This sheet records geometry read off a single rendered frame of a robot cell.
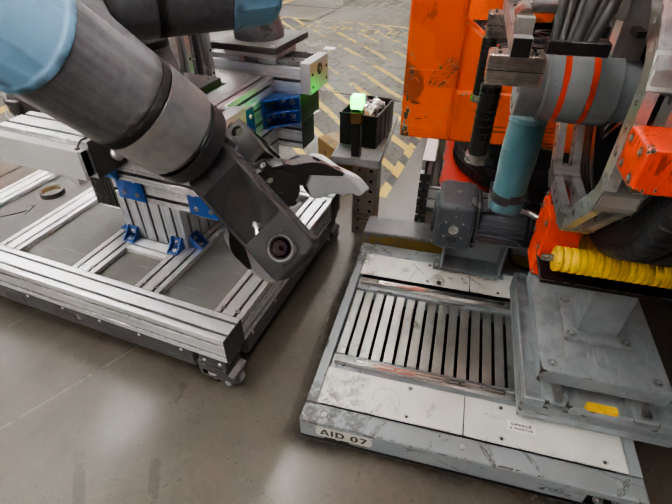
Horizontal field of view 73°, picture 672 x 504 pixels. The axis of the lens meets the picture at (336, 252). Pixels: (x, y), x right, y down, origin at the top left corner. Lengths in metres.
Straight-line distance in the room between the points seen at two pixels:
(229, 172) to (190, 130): 0.05
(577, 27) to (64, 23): 0.70
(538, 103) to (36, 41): 0.87
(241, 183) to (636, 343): 1.24
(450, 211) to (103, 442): 1.18
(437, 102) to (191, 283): 0.95
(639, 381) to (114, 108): 1.26
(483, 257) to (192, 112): 1.50
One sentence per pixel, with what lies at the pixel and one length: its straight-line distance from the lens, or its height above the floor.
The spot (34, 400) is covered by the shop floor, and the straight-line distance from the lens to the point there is 1.64.
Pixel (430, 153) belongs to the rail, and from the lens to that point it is 1.78.
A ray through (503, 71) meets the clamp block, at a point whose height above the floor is 0.92.
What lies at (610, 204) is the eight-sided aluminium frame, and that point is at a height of 0.74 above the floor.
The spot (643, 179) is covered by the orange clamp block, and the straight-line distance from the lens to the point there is 0.77.
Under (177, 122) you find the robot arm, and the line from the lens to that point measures 0.34.
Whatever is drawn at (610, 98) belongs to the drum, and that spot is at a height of 0.86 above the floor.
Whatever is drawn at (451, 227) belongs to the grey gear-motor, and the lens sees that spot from 1.48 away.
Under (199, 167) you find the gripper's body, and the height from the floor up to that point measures 0.99.
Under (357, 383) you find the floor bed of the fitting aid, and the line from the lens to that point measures 1.32.
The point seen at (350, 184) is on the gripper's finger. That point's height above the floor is 0.92.
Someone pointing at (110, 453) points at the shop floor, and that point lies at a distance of 1.43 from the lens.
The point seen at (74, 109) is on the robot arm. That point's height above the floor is 1.05.
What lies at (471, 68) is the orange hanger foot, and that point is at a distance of 1.52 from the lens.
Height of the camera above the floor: 1.15
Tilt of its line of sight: 38 degrees down
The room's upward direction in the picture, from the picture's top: straight up
